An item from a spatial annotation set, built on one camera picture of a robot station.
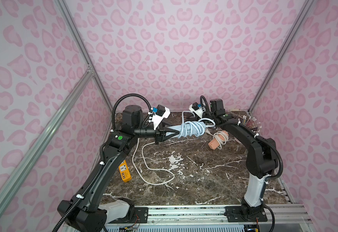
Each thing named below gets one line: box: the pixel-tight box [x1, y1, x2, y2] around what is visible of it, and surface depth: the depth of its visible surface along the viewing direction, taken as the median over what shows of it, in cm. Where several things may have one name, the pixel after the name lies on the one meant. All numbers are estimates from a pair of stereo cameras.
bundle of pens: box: [241, 115, 263, 134], surface depth 97 cm
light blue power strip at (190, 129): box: [166, 121, 207, 138], surface depth 60 cm
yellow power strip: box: [118, 159, 132, 183], surface depth 87 cm
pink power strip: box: [208, 130, 229, 150], surface depth 97 cm
